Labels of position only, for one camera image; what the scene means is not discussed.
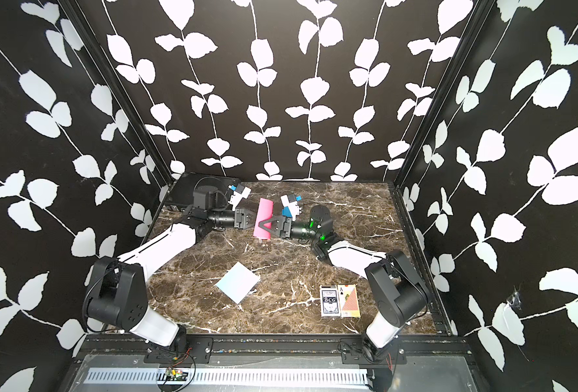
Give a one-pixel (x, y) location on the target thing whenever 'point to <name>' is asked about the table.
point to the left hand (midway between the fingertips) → (264, 218)
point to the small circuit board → (175, 375)
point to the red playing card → (349, 300)
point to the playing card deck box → (329, 300)
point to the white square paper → (237, 283)
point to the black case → (182, 192)
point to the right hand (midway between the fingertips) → (261, 228)
